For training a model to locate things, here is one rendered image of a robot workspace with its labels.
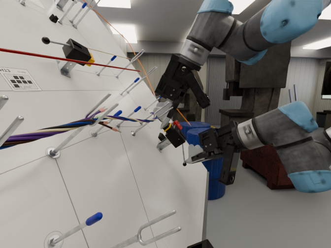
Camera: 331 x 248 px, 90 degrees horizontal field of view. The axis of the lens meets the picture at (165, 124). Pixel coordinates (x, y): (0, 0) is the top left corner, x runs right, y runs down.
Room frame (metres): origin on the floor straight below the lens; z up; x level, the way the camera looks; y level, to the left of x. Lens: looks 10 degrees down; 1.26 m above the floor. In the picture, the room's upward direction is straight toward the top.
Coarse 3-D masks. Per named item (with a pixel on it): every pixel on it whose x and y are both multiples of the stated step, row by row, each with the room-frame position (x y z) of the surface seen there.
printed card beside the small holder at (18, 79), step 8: (0, 72) 0.27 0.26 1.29; (8, 72) 0.29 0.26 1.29; (16, 72) 0.30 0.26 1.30; (24, 72) 0.31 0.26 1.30; (8, 80) 0.28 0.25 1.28; (16, 80) 0.29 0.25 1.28; (24, 80) 0.30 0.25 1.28; (32, 80) 0.31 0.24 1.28; (16, 88) 0.28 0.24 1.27; (24, 88) 0.29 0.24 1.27; (32, 88) 0.30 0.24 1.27; (40, 88) 0.32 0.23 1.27
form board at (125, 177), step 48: (0, 0) 0.40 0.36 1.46; (48, 0) 0.60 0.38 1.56; (48, 48) 0.42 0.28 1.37; (96, 48) 0.66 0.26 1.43; (48, 96) 0.32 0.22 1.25; (96, 96) 0.45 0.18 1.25; (144, 96) 0.75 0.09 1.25; (48, 144) 0.25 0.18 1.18; (96, 144) 0.33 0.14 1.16; (144, 144) 0.48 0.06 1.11; (0, 192) 0.17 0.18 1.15; (48, 192) 0.20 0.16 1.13; (96, 192) 0.25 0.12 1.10; (144, 192) 0.34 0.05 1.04; (192, 192) 0.52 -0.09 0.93; (0, 240) 0.14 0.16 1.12; (96, 240) 0.20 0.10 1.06; (144, 240) 0.26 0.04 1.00; (192, 240) 0.36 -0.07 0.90
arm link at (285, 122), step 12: (276, 108) 0.40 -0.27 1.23; (288, 108) 0.37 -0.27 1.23; (300, 108) 0.35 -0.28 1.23; (252, 120) 0.42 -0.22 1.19; (264, 120) 0.39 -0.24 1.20; (276, 120) 0.37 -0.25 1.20; (288, 120) 0.36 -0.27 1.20; (300, 120) 0.34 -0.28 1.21; (312, 120) 0.34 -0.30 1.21; (264, 132) 0.38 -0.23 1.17; (276, 132) 0.37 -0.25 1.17; (288, 132) 0.35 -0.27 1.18; (300, 132) 0.34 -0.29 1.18; (264, 144) 0.40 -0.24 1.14; (276, 144) 0.37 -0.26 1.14
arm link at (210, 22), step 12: (204, 0) 0.44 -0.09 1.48; (216, 0) 0.42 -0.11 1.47; (228, 0) 0.42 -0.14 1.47; (204, 12) 0.43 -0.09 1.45; (216, 12) 0.42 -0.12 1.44; (228, 12) 0.42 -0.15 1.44; (204, 24) 0.43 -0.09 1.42; (216, 24) 0.42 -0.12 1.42; (228, 24) 0.43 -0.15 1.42; (192, 36) 0.44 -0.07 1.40; (204, 36) 0.43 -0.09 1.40; (216, 36) 0.44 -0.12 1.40
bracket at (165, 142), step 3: (165, 138) 0.55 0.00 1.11; (159, 141) 0.57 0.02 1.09; (162, 141) 0.55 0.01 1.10; (165, 141) 0.53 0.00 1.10; (168, 141) 0.53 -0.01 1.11; (159, 144) 0.55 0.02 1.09; (162, 144) 0.53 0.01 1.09; (165, 144) 0.53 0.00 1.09; (168, 144) 0.53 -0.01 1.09; (156, 147) 0.52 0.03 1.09; (159, 147) 0.54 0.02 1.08; (162, 147) 0.53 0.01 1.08; (159, 150) 0.52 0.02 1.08
